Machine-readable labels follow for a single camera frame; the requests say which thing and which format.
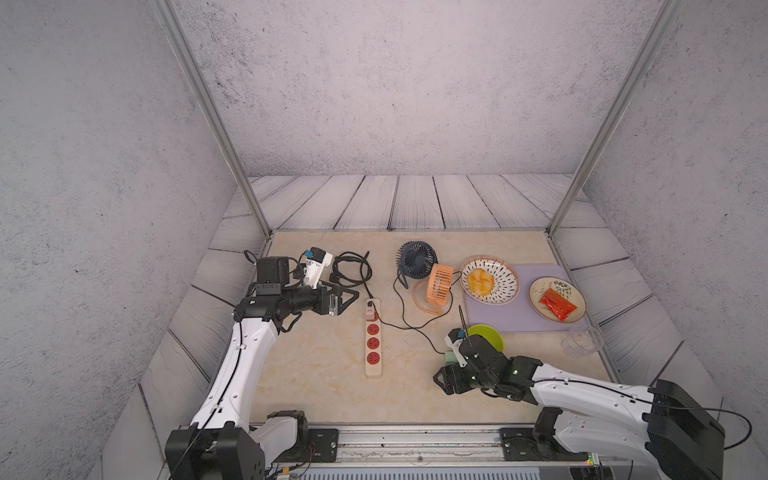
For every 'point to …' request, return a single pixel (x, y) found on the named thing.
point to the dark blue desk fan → (417, 259)
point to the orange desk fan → (430, 294)
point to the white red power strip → (373, 341)
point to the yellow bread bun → (480, 282)
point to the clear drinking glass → (582, 341)
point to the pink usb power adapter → (370, 311)
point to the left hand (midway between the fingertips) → (348, 291)
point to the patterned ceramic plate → (506, 287)
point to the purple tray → (516, 315)
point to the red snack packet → (557, 304)
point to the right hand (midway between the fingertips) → (446, 376)
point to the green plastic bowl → (489, 334)
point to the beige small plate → (539, 289)
